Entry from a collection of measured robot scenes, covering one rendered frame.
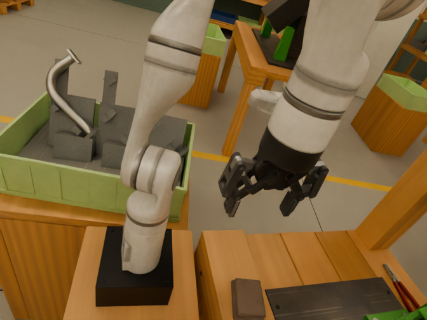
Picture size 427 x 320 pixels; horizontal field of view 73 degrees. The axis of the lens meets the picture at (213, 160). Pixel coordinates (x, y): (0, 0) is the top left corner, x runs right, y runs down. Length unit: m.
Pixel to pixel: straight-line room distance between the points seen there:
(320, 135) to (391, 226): 0.83
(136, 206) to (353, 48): 0.47
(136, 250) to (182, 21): 0.47
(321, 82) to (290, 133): 0.06
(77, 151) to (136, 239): 0.58
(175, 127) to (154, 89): 0.65
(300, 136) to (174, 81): 0.24
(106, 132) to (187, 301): 0.67
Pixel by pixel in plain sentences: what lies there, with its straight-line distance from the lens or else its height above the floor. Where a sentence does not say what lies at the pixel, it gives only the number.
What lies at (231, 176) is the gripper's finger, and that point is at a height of 1.38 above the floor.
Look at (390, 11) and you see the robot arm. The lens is 0.32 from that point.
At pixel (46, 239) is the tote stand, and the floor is 0.66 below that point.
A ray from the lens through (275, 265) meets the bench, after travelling 0.95.
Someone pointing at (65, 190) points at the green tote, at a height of 0.86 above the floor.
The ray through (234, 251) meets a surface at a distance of 0.89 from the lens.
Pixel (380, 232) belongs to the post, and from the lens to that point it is 1.16.
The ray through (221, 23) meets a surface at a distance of 6.62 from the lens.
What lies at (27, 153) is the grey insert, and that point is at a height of 0.85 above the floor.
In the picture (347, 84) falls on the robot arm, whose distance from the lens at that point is 0.31.
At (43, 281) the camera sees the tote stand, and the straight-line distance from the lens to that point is 1.43.
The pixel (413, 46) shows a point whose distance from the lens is 7.43.
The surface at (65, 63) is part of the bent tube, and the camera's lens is 1.14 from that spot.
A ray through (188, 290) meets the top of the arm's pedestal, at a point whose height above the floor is 0.85.
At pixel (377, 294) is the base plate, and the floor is 0.90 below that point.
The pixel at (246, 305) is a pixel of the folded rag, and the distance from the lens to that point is 0.79.
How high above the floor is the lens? 1.60
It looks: 37 degrees down
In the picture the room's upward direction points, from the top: 17 degrees clockwise
